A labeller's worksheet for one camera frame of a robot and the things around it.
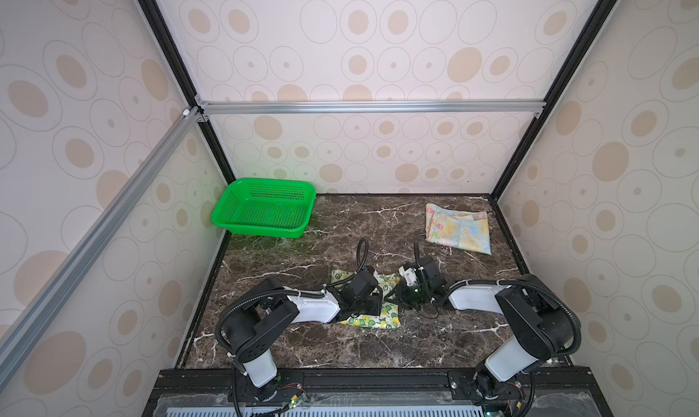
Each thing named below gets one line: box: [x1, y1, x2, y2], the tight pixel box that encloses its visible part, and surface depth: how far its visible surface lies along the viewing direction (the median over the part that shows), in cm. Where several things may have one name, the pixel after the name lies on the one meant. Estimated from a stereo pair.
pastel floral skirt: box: [425, 203, 492, 256], surface depth 108 cm
